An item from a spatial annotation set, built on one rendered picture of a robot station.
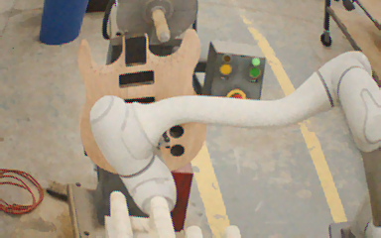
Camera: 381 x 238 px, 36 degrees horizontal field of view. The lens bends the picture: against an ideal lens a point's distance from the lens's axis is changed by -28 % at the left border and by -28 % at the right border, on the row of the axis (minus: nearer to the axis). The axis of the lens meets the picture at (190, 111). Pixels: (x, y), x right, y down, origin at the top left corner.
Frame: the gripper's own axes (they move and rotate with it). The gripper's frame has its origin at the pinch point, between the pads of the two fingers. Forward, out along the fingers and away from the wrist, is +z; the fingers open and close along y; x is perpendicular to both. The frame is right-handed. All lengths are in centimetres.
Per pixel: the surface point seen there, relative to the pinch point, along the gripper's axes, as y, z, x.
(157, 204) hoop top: -1, -62, 16
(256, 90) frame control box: 37.0, 26.9, -10.3
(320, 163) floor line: 108, 142, -123
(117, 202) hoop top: -9, -63, 17
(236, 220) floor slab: 46, 92, -113
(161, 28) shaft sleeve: 7.8, 9.3, 20.4
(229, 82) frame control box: 28.7, 26.9, -7.0
